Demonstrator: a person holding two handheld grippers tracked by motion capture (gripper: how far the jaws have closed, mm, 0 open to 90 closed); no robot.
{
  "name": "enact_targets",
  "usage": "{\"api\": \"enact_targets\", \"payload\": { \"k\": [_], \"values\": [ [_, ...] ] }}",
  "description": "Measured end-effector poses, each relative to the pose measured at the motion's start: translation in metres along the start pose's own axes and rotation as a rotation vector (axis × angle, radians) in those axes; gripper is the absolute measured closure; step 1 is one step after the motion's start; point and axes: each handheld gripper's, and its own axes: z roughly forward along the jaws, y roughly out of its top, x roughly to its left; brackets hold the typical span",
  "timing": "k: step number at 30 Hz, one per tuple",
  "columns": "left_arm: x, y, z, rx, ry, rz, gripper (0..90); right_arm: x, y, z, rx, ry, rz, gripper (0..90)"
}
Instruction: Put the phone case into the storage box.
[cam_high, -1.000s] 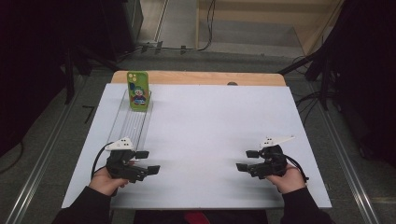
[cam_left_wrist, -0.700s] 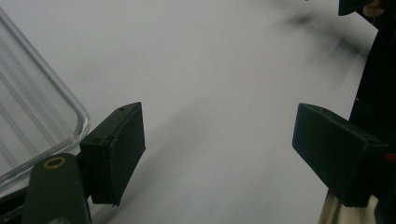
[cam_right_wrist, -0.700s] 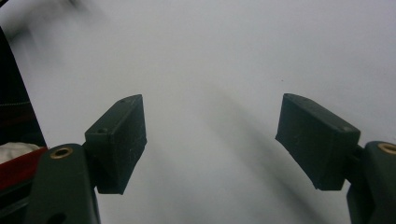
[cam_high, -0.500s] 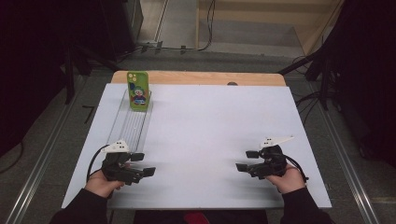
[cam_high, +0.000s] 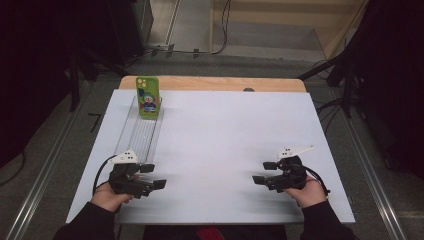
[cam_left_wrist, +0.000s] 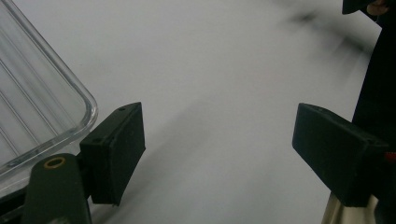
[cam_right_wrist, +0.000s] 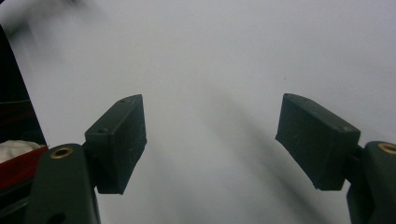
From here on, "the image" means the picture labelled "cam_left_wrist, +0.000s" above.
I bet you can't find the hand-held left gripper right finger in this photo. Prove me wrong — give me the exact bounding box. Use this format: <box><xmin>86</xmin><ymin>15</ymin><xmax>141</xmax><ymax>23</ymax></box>
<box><xmin>291</xmin><ymin>102</ymin><xmax>390</xmax><ymax>208</ymax></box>

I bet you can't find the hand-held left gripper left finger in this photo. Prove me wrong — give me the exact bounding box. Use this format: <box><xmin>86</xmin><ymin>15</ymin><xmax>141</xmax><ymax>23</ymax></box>
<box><xmin>78</xmin><ymin>102</ymin><xmax>147</xmax><ymax>206</ymax></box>

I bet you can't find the clear plastic tray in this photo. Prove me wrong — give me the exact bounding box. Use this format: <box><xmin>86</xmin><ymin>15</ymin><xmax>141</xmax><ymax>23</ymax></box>
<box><xmin>0</xmin><ymin>0</ymin><xmax>99</xmax><ymax>195</ymax></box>

